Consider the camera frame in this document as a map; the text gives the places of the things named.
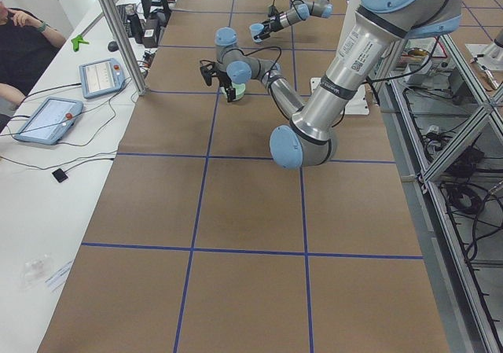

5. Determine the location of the aluminium side frame rail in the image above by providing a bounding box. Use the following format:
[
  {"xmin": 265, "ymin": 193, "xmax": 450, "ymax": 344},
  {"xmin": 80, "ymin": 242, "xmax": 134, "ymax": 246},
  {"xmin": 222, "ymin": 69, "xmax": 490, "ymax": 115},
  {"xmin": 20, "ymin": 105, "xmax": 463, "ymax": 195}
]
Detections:
[{"xmin": 375, "ymin": 27, "xmax": 502, "ymax": 352}]

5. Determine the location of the seated person in black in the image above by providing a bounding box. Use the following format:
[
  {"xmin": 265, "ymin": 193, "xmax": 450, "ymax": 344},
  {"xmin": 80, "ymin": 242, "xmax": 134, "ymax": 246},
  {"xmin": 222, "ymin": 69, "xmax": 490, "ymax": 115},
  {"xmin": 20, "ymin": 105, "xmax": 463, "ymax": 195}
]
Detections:
[{"xmin": 1, "ymin": 3, "xmax": 66, "ymax": 107}]

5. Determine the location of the clear plastic bag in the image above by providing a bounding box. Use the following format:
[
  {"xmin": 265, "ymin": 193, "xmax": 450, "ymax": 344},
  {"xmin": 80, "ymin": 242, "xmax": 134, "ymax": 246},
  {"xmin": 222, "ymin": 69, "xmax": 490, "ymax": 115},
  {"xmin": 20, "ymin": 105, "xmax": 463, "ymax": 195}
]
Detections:
[{"xmin": 20, "ymin": 253, "xmax": 54, "ymax": 290}]

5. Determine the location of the black thermos bottle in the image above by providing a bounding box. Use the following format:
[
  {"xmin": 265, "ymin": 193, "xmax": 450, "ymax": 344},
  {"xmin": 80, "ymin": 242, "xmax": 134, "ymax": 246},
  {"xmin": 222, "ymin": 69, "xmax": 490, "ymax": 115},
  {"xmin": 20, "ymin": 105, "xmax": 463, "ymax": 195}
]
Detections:
[{"xmin": 127, "ymin": 12, "xmax": 144, "ymax": 45}]

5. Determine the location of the teach pendant tablet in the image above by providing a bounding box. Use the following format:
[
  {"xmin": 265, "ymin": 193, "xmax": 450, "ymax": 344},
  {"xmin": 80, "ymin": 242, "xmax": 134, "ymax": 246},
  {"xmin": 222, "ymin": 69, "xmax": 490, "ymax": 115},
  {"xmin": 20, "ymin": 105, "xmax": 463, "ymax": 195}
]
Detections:
[
  {"xmin": 13, "ymin": 97, "xmax": 83, "ymax": 145},
  {"xmin": 79, "ymin": 58, "xmax": 126, "ymax": 99}
]

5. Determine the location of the aluminium frame post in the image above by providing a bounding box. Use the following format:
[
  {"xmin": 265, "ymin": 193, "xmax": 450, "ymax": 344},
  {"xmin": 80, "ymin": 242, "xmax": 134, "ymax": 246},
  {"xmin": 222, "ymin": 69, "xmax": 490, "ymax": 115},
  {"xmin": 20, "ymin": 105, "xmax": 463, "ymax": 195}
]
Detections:
[{"xmin": 98, "ymin": 0, "xmax": 146, "ymax": 96}]

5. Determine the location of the far teach pendant tablet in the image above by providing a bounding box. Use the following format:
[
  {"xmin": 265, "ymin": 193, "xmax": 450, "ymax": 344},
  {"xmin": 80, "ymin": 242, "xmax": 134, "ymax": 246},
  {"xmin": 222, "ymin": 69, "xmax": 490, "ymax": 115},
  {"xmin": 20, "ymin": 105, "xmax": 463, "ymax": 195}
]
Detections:
[{"xmin": 79, "ymin": 58, "xmax": 126, "ymax": 99}]

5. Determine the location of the green plastic clamp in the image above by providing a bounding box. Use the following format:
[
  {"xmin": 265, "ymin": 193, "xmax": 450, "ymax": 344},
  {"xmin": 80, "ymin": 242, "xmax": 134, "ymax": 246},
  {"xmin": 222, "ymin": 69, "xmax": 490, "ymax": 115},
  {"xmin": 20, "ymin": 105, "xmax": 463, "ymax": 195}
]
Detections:
[{"xmin": 71, "ymin": 35, "xmax": 89, "ymax": 52}]

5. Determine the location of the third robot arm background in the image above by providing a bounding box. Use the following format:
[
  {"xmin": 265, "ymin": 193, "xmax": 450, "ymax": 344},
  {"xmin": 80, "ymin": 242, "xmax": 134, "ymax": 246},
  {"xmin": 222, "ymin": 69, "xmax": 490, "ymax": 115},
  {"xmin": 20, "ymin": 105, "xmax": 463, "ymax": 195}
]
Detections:
[{"xmin": 482, "ymin": 29, "xmax": 503, "ymax": 63}]

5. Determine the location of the light green bowl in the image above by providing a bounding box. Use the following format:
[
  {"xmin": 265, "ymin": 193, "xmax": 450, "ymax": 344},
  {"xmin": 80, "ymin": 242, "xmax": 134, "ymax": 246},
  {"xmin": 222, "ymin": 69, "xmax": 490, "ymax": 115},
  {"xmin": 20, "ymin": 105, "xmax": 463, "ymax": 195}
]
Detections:
[{"xmin": 220, "ymin": 83, "xmax": 246, "ymax": 101}]

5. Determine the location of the near teach pendant tablet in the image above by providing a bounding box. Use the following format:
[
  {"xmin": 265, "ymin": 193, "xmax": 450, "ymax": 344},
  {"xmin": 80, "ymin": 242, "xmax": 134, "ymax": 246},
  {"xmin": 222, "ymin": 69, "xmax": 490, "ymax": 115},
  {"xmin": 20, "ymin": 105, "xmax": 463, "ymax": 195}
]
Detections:
[{"xmin": 13, "ymin": 97, "xmax": 83, "ymax": 145}]

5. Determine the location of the black box with label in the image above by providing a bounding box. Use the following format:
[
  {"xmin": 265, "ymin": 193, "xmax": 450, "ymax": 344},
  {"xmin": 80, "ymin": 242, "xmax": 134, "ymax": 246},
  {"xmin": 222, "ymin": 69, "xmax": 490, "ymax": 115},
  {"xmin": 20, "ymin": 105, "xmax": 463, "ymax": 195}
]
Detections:
[{"xmin": 142, "ymin": 19, "xmax": 160, "ymax": 49}]

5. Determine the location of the black computer mouse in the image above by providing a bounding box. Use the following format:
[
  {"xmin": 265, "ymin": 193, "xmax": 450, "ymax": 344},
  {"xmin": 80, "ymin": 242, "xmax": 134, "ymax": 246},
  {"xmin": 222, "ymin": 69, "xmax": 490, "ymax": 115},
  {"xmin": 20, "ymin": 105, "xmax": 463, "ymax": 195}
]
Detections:
[{"xmin": 108, "ymin": 41, "xmax": 119, "ymax": 52}]

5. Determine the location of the small black square device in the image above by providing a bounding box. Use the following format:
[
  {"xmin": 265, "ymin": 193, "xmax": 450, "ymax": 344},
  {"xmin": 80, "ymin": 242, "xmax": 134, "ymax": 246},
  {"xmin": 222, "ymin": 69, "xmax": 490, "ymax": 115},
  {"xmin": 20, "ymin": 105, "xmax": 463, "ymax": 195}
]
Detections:
[{"xmin": 52, "ymin": 168, "xmax": 68, "ymax": 183}]

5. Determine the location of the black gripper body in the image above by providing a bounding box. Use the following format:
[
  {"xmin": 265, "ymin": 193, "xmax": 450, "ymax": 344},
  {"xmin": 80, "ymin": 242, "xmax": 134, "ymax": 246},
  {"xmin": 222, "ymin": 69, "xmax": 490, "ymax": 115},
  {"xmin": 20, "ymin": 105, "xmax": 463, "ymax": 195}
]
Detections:
[
  {"xmin": 263, "ymin": 14, "xmax": 289, "ymax": 35},
  {"xmin": 216, "ymin": 72, "xmax": 233, "ymax": 90}
]

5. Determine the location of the light blue plastic cup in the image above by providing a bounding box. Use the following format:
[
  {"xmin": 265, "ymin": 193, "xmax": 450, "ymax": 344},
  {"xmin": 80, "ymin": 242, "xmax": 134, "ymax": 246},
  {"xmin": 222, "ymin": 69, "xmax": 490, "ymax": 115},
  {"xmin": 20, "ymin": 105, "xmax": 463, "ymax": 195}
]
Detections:
[{"xmin": 249, "ymin": 23, "xmax": 263, "ymax": 43}]

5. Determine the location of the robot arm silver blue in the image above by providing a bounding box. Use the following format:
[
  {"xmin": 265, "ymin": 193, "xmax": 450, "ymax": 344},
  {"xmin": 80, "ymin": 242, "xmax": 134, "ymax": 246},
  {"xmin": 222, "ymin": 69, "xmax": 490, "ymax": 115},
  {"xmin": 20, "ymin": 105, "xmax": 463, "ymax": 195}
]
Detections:
[
  {"xmin": 200, "ymin": 0, "xmax": 462, "ymax": 168},
  {"xmin": 249, "ymin": 0, "xmax": 333, "ymax": 42}
]

